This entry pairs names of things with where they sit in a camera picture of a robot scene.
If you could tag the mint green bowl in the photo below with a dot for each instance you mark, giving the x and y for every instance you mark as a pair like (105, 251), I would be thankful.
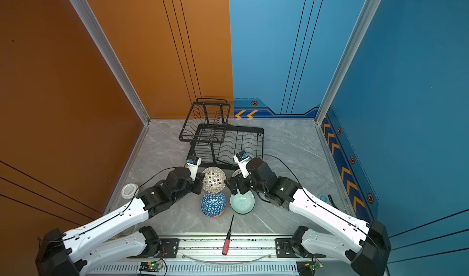
(242, 203)

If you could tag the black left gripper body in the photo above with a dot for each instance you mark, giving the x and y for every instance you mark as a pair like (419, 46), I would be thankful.
(196, 185)

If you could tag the aluminium corner post right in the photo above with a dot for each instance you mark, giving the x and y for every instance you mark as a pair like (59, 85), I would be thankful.
(361, 26)

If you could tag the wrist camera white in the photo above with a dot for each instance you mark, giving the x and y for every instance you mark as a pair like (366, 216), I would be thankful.
(193, 163)
(242, 159)

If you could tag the green circuit board left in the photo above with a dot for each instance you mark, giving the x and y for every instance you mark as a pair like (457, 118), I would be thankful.
(150, 267)

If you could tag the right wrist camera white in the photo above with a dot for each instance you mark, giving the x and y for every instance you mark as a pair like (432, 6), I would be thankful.
(242, 159)

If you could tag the white maroon patterned bowl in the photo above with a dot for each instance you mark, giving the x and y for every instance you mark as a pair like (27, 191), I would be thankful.
(236, 173)

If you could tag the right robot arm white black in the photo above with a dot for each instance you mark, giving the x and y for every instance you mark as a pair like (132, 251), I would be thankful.
(365, 246)

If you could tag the black wire dish rack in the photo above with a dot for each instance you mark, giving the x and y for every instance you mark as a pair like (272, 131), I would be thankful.
(216, 141)

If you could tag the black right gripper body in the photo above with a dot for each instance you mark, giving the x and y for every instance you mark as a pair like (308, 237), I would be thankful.
(245, 184)

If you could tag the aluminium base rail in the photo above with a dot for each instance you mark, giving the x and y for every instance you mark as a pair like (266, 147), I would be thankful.
(248, 255)

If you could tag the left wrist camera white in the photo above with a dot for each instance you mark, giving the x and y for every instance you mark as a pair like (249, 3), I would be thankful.
(193, 163)

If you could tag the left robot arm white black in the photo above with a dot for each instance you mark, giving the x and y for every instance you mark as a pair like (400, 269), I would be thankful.
(81, 250)

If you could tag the white tape roll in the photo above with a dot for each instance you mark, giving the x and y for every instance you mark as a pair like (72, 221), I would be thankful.
(129, 191)

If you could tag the red handled screwdriver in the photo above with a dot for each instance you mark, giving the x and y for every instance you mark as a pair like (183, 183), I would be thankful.
(227, 239)

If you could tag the blue triangle patterned bowl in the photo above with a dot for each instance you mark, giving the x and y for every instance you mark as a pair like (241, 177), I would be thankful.
(213, 205)

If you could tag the beige brown patterned bowl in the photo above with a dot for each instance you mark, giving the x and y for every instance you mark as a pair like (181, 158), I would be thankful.
(213, 180)

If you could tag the aluminium corner post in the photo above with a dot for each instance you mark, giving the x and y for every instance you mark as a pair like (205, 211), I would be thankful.
(101, 41)
(361, 26)

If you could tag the circuit board right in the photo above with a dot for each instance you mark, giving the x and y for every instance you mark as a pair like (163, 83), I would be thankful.
(309, 267)

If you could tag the aluminium corner post left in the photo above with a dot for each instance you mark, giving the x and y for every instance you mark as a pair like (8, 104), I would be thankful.
(101, 41)

